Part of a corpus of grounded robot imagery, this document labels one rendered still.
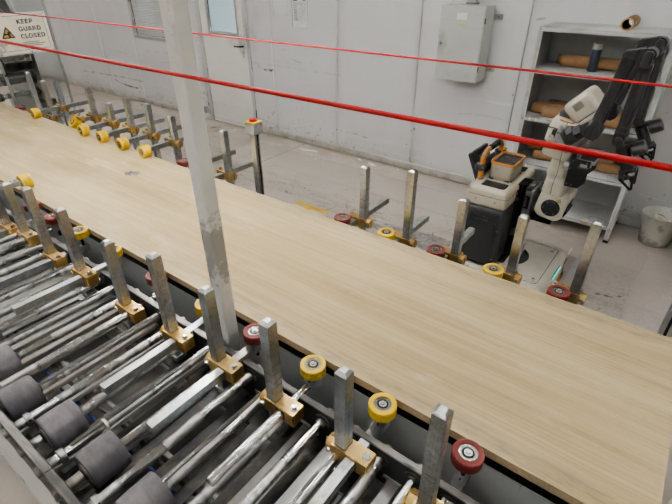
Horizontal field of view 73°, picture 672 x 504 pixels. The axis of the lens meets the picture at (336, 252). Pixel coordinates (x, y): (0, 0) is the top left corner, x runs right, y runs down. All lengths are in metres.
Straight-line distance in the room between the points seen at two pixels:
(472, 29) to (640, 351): 3.28
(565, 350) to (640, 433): 0.31
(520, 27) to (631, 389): 3.49
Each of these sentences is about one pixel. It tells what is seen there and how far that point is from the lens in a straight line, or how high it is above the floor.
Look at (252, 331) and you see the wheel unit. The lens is 1.56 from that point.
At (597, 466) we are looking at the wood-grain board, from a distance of 1.38.
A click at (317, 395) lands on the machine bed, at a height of 0.66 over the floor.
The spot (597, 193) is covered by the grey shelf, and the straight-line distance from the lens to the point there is 4.67.
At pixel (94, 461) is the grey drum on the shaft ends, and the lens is 1.44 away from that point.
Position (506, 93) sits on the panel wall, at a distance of 4.65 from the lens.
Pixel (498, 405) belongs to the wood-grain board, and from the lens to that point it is 1.41.
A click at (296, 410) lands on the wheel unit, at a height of 0.86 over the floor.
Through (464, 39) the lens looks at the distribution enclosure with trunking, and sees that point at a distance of 4.49.
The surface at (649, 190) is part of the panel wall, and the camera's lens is 4.63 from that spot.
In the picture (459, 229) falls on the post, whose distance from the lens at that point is 2.05.
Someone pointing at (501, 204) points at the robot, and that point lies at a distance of 2.87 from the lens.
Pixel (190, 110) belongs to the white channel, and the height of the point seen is 1.62.
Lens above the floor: 1.93
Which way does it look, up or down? 32 degrees down
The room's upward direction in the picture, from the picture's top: straight up
